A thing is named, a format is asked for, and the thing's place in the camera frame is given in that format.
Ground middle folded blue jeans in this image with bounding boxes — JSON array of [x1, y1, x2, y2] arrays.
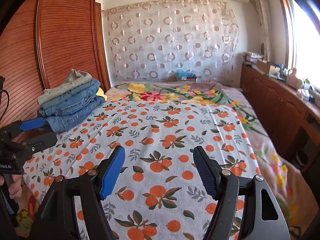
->
[[37, 88, 97, 117]]

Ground grey-green pants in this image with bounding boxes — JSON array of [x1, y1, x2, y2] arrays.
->
[[37, 69, 92, 106]]

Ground left hand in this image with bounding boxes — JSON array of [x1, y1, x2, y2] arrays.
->
[[8, 174, 22, 199]]

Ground top folded blue jeans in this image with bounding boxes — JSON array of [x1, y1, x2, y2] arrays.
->
[[67, 79, 100, 94]]

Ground folded blue jeans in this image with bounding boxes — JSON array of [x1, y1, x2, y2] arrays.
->
[[67, 79, 100, 94], [37, 88, 97, 117], [44, 96, 105, 133]]

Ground cardboard box on cabinet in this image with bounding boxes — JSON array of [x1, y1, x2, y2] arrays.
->
[[256, 60, 280, 75]]

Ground circle pattern sheer curtain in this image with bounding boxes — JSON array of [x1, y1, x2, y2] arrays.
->
[[103, 0, 239, 86]]

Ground stack of papers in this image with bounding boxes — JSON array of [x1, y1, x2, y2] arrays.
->
[[243, 51, 264, 64]]

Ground wooden low cabinet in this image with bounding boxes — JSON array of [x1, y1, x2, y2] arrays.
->
[[240, 66, 319, 171]]

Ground floral pink blanket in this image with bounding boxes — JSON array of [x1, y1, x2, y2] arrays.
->
[[103, 83, 306, 239]]

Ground beige window curtain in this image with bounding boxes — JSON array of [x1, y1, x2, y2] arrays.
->
[[255, 0, 273, 62]]

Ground window with wooden frame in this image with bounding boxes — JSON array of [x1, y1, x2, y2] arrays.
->
[[280, 0, 319, 88]]

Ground yellow plush toy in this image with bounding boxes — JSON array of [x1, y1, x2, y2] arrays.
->
[[96, 87, 107, 101]]

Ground white plastic bottle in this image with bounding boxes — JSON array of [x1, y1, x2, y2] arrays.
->
[[286, 68, 298, 89]]

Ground bottom folded blue jeans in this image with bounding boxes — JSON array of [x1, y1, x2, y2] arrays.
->
[[44, 96, 105, 133]]

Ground orange fruit print bedsheet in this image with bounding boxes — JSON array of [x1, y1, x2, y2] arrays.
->
[[23, 101, 260, 239]]

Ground teal item on box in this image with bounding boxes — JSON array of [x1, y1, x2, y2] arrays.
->
[[175, 69, 196, 78]]

